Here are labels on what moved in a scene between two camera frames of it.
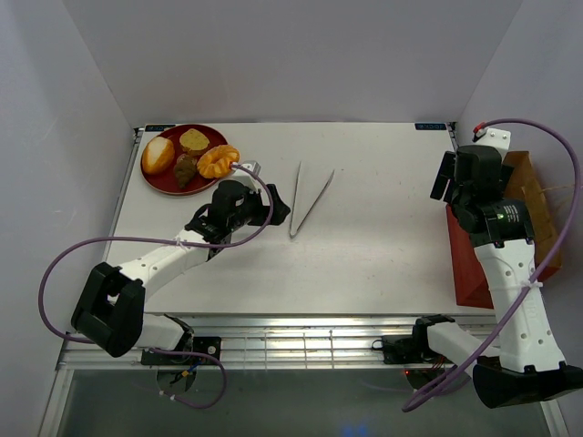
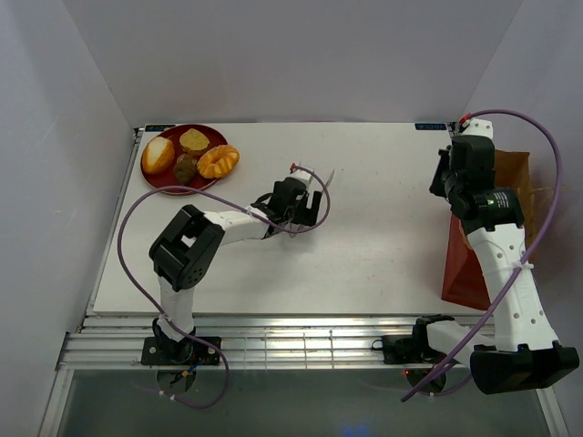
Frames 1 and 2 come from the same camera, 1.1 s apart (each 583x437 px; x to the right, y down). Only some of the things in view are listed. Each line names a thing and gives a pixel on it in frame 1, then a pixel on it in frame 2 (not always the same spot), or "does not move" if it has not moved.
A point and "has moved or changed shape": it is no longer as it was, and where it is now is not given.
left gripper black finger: [280, 211] → [311, 214]
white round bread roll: [158, 155] does not move
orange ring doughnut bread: [215, 162] does not move
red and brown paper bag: [471, 283] has moved or changed shape
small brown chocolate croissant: [184, 167] does not move
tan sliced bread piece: [192, 141] does not move
